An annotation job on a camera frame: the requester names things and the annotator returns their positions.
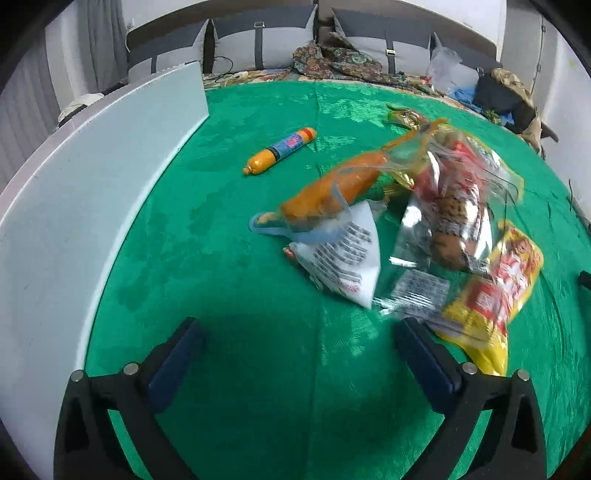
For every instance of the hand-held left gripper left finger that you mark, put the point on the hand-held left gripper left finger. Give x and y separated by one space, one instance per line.
178 364

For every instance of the small orange sausage blue label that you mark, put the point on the small orange sausage blue label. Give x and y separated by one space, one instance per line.
277 152

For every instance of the yellow snack packet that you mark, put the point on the yellow snack packet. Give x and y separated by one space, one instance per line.
494 300

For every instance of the black and camouflage bag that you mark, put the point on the black and camouflage bag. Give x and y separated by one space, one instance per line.
526 106

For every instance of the gold candy wrapper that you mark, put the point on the gold candy wrapper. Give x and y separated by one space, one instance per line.
406 117

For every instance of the clear plastic bag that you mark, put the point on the clear plastic bag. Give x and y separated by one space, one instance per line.
445 69

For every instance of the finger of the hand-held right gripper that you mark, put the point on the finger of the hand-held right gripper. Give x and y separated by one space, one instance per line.
586 279

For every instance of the clear silver snack bag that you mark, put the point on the clear silver snack bag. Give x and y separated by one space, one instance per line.
448 217

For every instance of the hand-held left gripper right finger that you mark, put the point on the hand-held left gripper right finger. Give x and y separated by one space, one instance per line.
429 364

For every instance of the grey pillow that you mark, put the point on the grey pillow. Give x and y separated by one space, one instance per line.
277 41
161 50
369 41

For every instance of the white cloth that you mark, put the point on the white cloth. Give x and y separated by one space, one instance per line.
81 104

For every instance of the patterned cloth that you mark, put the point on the patterned cloth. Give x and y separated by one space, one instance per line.
337 60

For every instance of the grey curtain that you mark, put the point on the grey curtain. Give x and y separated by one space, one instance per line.
55 60

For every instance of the blue cloth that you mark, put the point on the blue cloth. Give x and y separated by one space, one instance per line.
464 97

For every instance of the large orange sausage packet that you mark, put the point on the large orange sausage packet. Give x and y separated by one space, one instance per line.
332 189

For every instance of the white board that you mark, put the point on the white board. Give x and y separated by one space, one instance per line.
92 184

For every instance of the white triangular snack packet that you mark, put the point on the white triangular snack packet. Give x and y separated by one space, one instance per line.
341 258

